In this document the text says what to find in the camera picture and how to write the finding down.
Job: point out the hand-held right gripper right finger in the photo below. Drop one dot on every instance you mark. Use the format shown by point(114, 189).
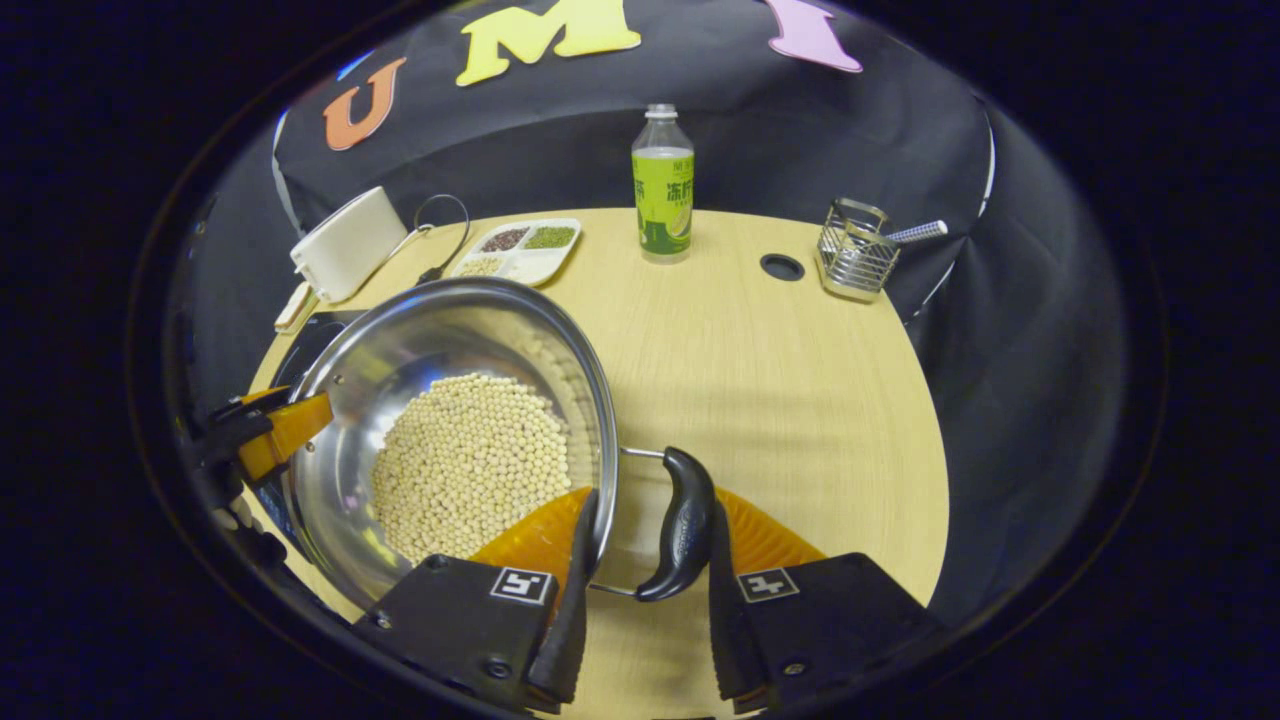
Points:
point(725, 620)

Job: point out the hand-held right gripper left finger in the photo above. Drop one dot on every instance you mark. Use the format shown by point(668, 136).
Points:
point(575, 620)

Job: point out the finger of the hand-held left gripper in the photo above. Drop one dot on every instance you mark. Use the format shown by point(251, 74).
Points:
point(235, 412)
point(285, 430)

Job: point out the black induction cooktop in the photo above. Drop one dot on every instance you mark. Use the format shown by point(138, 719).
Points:
point(315, 340)

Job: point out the stainless steel pot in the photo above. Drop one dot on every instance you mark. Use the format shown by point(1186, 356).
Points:
point(420, 340)

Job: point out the bread slice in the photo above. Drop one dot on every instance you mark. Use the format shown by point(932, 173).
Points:
point(296, 305)

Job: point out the pile of soybeans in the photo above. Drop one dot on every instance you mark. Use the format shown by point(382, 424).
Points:
point(465, 460)

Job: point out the white toaster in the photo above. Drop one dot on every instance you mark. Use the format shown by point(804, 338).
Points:
point(345, 250)

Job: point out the white divided dish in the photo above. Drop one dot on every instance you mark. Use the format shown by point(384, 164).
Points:
point(535, 265)

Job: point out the black table grommet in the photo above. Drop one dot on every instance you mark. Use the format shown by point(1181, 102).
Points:
point(782, 267)

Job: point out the green label drink bottle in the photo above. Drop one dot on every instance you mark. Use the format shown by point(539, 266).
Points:
point(662, 200)

